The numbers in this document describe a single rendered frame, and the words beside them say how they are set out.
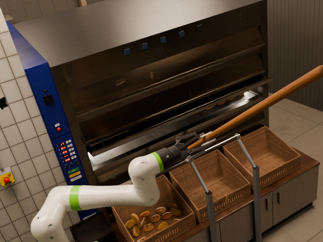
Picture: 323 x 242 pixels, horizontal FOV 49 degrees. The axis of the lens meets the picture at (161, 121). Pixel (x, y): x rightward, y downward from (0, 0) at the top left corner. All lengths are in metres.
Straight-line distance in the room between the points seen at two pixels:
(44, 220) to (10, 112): 1.15
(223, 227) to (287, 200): 0.77
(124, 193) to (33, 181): 1.38
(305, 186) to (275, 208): 0.40
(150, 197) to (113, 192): 0.17
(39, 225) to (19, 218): 1.40
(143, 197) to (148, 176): 0.11
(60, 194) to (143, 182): 0.42
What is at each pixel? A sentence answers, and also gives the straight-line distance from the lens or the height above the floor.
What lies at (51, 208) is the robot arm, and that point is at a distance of 1.67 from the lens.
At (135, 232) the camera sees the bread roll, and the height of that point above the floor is 0.65.
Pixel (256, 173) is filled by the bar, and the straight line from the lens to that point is 3.08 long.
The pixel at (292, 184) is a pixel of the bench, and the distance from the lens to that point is 3.65.
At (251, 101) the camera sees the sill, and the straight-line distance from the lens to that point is 3.59.
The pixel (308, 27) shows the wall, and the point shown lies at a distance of 5.48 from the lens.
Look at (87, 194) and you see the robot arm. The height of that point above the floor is 1.84.
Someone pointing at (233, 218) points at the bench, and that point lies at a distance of 3.30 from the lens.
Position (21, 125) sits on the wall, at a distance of 2.65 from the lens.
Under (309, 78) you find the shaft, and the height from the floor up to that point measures 2.42.
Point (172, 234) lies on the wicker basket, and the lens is 3.04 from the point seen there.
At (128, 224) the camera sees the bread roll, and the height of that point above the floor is 0.64.
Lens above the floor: 2.85
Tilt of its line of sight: 29 degrees down
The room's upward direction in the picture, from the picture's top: 11 degrees counter-clockwise
